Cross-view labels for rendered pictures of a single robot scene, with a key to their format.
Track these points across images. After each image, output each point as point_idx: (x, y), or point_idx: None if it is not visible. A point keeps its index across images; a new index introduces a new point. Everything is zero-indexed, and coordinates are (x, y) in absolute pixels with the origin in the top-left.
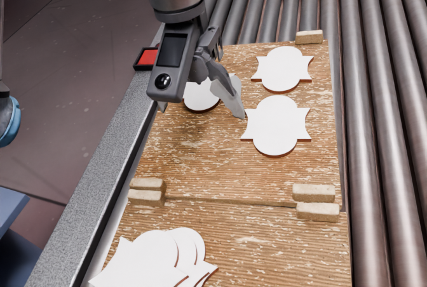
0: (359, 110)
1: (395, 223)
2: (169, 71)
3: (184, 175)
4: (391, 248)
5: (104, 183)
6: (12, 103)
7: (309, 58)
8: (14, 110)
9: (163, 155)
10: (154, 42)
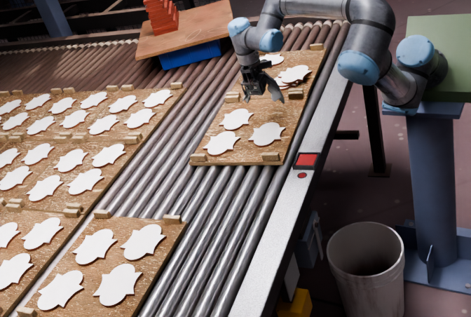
0: (198, 132)
1: (211, 104)
2: (261, 61)
3: (281, 103)
4: (216, 102)
5: (324, 104)
6: (385, 103)
7: (205, 146)
8: (382, 102)
9: (291, 108)
10: (308, 179)
